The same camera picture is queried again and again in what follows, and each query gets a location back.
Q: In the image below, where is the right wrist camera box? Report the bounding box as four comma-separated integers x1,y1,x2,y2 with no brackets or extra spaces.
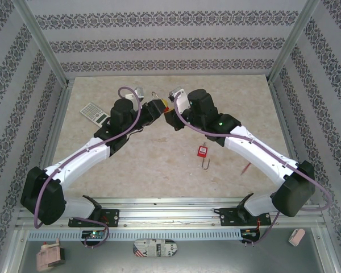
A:
169,86,193,114

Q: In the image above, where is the aluminium mounting rail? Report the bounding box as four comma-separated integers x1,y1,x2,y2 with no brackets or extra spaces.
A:
15,197,327,228

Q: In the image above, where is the grey slotted cable duct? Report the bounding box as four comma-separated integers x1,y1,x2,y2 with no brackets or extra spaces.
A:
27,229,243,241

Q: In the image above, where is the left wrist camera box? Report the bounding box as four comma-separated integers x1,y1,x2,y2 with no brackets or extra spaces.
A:
124,86,145,101

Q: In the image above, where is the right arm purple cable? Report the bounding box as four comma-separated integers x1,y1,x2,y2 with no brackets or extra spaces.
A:
173,98,332,247

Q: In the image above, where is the white calculator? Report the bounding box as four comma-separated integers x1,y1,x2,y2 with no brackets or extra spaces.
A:
79,102,110,128

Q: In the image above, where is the red padlock with white label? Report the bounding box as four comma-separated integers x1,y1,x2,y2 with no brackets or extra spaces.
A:
197,144,211,171

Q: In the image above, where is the small pink case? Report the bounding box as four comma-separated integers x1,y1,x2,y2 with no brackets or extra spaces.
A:
287,228,306,247

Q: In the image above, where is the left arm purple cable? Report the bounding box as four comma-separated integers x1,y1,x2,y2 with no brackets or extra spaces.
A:
34,86,142,249

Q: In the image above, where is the newspaper print oval case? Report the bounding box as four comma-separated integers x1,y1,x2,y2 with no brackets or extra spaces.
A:
132,238,178,259

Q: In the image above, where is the pink toy machine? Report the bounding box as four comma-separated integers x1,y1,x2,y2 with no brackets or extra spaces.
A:
35,238,66,272

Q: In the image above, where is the plain red padlock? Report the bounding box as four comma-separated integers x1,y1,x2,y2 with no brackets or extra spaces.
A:
150,90,172,112

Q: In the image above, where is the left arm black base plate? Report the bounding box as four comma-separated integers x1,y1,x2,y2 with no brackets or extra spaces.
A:
68,209,120,228

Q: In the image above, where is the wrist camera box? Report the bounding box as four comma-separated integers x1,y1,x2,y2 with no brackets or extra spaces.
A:
169,86,193,114
124,86,145,101

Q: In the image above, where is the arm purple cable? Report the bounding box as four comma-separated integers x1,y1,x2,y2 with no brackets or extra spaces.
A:
173,98,332,247
34,86,142,249

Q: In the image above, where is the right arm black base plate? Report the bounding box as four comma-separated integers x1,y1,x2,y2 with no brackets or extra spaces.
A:
218,206,272,228

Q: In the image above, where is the aluminium side rail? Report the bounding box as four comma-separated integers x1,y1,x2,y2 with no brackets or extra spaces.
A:
268,81,312,205
28,81,72,208

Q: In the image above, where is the aluminium frame post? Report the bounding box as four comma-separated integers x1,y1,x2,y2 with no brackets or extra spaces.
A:
268,0,322,85
11,0,70,88

